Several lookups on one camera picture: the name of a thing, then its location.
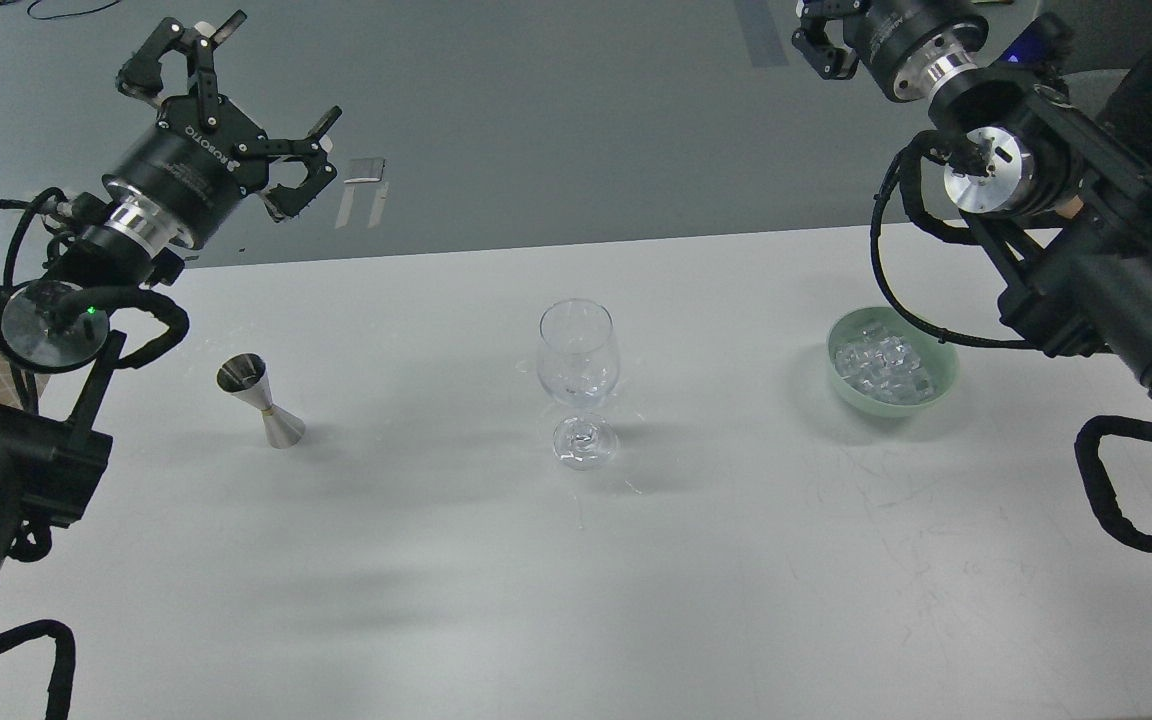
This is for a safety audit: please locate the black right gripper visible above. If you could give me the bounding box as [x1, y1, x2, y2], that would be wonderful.
[791, 1, 990, 103]

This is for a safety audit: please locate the grey office chair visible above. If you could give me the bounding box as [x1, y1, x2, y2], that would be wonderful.
[1064, 68, 1137, 124]

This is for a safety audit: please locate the clear wine glass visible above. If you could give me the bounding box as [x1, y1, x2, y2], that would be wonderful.
[536, 300, 621, 471]

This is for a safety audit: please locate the green bowl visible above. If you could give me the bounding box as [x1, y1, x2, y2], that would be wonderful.
[826, 306, 960, 419]

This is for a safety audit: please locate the clear ice cubes pile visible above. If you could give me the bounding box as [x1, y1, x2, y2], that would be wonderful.
[833, 323, 940, 406]

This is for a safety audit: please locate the steel double jigger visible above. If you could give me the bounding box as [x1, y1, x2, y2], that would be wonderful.
[217, 354, 306, 448]

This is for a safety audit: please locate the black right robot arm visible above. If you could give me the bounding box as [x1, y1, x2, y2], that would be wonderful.
[791, 1, 1152, 553]

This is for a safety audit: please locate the black floor cable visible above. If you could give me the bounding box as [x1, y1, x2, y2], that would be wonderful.
[0, 0, 127, 39]

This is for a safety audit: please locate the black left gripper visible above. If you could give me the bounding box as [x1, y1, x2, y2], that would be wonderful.
[103, 10, 343, 250]

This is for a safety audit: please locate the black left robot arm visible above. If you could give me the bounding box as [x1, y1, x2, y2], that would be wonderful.
[0, 12, 342, 719]

